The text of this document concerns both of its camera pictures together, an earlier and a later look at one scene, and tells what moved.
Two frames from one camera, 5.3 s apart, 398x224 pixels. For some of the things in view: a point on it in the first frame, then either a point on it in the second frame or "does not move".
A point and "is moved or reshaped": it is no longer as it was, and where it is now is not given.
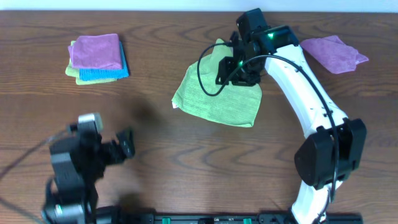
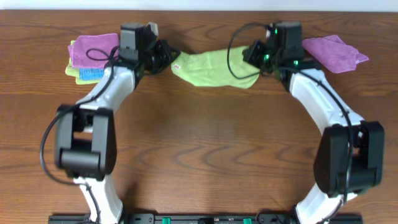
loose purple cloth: x=333 y=53 does not move
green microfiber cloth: x=198 y=94 is moved or reshaped
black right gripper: x=226 y=70 to x=251 y=57
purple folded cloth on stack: x=97 y=51 does not move
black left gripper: x=116 y=147 to x=162 y=56
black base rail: x=206 y=218 does not move
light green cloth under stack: x=75 y=72 does not move
